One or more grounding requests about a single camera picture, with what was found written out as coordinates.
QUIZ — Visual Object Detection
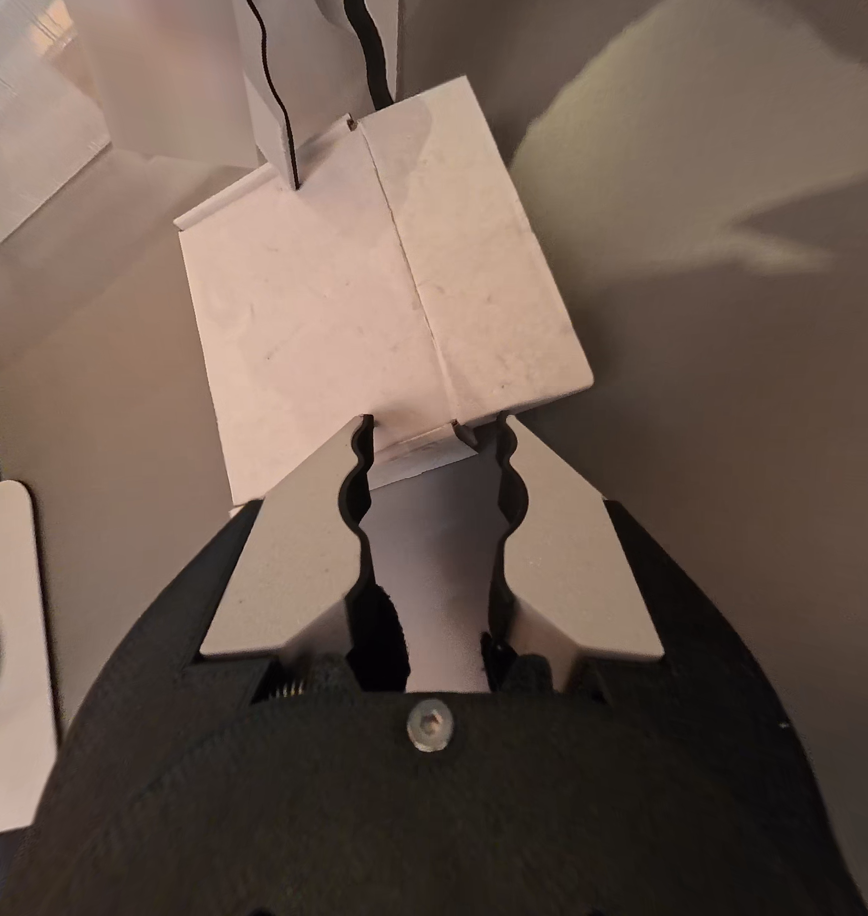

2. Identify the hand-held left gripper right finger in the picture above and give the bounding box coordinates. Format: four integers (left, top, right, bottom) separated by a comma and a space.
486, 414, 665, 694

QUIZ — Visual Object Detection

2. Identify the clear plastic container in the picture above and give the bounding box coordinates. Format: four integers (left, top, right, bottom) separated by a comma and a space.
0, 0, 242, 248

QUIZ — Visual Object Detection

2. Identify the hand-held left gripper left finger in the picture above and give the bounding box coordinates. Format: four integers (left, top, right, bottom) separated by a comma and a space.
200, 414, 375, 658

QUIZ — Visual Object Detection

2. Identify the white cardboard box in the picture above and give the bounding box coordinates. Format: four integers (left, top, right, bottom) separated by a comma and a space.
175, 0, 594, 691

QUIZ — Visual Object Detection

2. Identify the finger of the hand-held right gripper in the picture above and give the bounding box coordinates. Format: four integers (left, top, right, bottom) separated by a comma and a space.
341, 0, 399, 113
231, 0, 299, 193

